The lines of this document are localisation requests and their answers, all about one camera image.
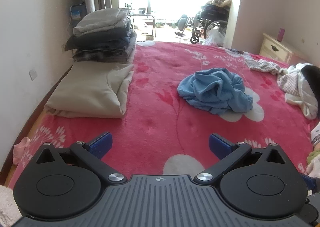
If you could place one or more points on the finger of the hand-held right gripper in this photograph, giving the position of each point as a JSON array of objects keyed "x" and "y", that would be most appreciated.
[{"x": 312, "y": 183}]

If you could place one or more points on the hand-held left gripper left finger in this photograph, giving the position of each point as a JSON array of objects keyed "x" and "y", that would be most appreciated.
[{"x": 101, "y": 145}]

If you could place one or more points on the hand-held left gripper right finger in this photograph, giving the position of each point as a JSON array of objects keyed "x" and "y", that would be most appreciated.
[{"x": 221, "y": 145}]

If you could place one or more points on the light blue printed t-shirt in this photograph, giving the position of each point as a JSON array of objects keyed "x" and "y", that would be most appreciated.
[{"x": 212, "y": 92}]

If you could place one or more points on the white and black clothes pile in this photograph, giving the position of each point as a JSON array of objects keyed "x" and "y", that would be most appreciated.
[{"x": 297, "y": 84}]

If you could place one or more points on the stack of folded clothes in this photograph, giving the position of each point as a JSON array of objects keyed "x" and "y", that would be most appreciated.
[{"x": 100, "y": 39}]

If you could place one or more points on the green and white garment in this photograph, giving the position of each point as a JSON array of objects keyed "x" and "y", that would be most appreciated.
[{"x": 314, "y": 164}]

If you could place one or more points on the patterned white garment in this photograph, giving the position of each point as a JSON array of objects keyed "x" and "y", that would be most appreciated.
[{"x": 316, "y": 134}]

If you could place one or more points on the folded beige garment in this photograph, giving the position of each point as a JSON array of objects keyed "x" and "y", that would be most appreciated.
[{"x": 85, "y": 89}]

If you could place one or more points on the red floral blanket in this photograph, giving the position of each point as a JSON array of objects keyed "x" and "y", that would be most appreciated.
[{"x": 155, "y": 122}]

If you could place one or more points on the pink slipper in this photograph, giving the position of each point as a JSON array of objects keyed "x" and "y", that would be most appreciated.
[{"x": 20, "y": 147}]

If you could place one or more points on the checked grey garment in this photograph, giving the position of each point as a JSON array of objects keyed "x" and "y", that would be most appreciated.
[{"x": 265, "y": 65}]

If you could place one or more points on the white plastic bag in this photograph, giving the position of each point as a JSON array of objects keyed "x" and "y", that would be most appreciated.
[{"x": 215, "y": 38}]

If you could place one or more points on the cream nightstand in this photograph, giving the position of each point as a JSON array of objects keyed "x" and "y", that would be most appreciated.
[{"x": 275, "y": 48}]

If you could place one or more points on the white fluffy towel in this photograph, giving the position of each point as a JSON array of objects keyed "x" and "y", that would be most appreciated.
[{"x": 6, "y": 204}]

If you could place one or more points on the purple box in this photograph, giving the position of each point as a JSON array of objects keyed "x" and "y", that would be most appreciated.
[{"x": 281, "y": 34}]

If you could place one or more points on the black wheelchair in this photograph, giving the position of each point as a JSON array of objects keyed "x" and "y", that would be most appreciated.
[{"x": 212, "y": 14}]

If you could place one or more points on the small folding table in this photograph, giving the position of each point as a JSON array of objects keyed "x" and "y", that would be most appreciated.
[{"x": 142, "y": 14}]

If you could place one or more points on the white wall socket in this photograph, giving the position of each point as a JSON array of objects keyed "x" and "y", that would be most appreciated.
[{"x": 33, "y": 74}]

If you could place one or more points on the blue wall device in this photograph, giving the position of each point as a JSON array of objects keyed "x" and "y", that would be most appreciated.
[{"x": 78, "y": 11}]

